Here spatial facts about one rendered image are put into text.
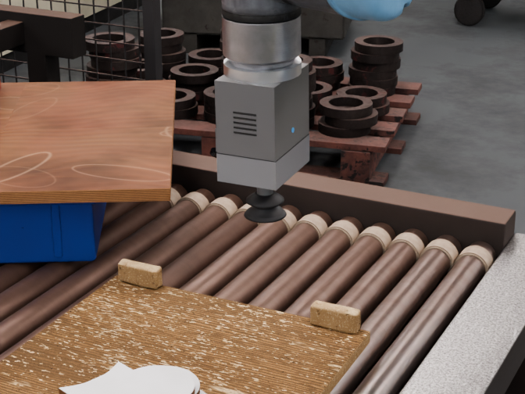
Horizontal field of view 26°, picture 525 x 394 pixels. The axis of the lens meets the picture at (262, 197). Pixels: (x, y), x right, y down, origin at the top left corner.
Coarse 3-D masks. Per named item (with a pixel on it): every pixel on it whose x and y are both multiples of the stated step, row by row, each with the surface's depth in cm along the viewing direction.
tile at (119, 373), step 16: (112, 368) 117; (128, 368) 117; (144, 368) 117; (160, 368) 117; (176, 368) 117; (80, 384) 114; (96, 384) 114; (112, 384) 114; (128, 384) 114; (144, 384) 114; (160, 384) 114; (176, 384) 114; (192, 384) 114
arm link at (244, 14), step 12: (228, 0) 104; (240, 0) 103; (252, 0) 103; (264, 0) 103; (276, 0) 103; (228, 12) 105; (240, 12) 104; (252, 12) 103; (264, 12) 103; (276, 12) 104; (288, 12) 104; (300, 12) 106
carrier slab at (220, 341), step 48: (144, 288) 143; (48, 336) 132; (96, 336) 132; (144, 336) 132; (192, 336) 132; (240, 336) 132; (288, 336) 132; (336, 336) 132; (0, 384) 122; (48, 384) 122; (240, 384) 122; (288, 384) 122; (336, 384) 125
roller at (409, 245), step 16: (400, 240) 161; (416, 240) 161; (384, 256) 156; (400, 256) 157; (416, 256) 160; (368, 272) 152; (384, 272) 152; (400, 272) 155; (352, 288) 147; (368, 288) 147; (384, 288) 150; (352, 304) 143; (368, 304) 145
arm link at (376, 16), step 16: (288, 0) 101; (304, 0) 99; (320, 0) 98; (336, 0) 96; (352, 0) 95; (368, 0) 94; (384, 0) 95; (400, 0) 96; (352, 16) 98; (368, 16) 96; (384, 16) 96
